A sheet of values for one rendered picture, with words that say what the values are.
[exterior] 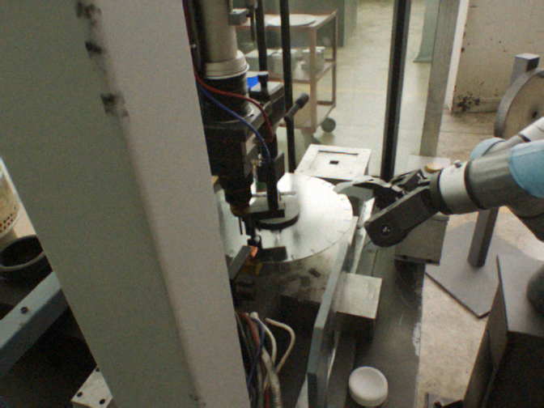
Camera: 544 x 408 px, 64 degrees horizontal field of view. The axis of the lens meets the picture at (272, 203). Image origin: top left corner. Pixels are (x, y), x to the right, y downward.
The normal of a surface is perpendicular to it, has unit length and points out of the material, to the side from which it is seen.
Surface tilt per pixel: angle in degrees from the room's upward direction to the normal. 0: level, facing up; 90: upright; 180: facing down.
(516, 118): 86
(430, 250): 90
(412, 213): 59
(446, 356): 0
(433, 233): 90
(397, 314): 0
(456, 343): 0
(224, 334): 90
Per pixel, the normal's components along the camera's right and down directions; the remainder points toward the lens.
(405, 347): -0.07, -0.83
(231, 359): 0.95, 0.12
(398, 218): 0.17, 0.03
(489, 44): -0.15, 0.58
